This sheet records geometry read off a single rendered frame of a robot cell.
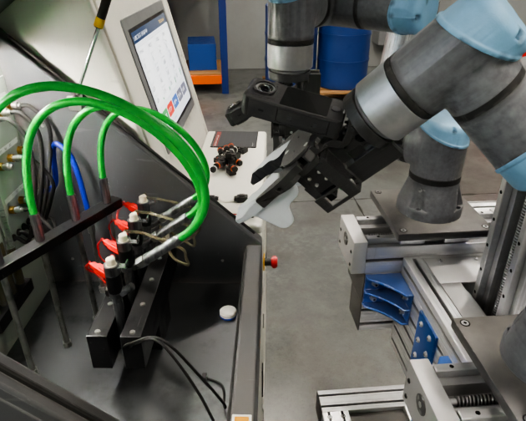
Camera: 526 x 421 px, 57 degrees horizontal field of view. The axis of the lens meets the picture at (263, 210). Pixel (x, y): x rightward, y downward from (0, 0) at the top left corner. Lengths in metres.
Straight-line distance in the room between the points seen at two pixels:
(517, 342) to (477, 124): 0.42
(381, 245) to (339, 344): 1.20
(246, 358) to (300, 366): 1.31
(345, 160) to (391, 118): 0.09
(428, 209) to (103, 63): 0.78
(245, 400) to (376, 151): 0.48
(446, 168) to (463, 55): 0.68
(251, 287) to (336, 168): 0.56
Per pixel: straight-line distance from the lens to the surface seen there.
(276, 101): 0.54
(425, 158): 1.14
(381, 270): 1.22
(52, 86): 0.79
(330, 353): 2.28
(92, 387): 1.08
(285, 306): 2.50
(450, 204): 1.18
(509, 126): 0.51
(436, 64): 0.48
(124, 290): 0.93
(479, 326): 0.91
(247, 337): 0.95
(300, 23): 0.80
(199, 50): 6.19
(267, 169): 0.64
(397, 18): 0.81
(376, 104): 0.50
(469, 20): 0.48
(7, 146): 1.17
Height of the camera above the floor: 1.60
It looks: 29 degrees down
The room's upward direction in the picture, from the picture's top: straight up
